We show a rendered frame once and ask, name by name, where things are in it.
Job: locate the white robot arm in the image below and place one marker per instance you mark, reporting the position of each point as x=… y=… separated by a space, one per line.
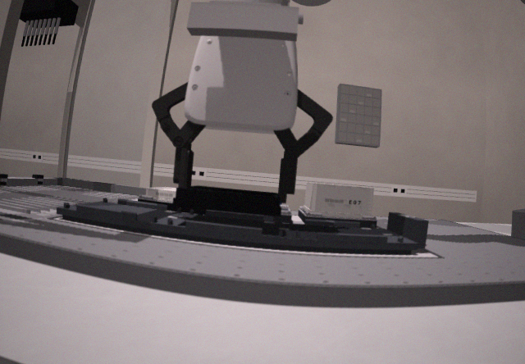
x=245 y=18

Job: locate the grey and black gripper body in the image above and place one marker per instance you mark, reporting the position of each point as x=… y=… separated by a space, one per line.
x=243 y=82

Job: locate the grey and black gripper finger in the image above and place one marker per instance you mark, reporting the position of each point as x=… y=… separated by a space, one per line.
x=295 y=148
x=181 y=138

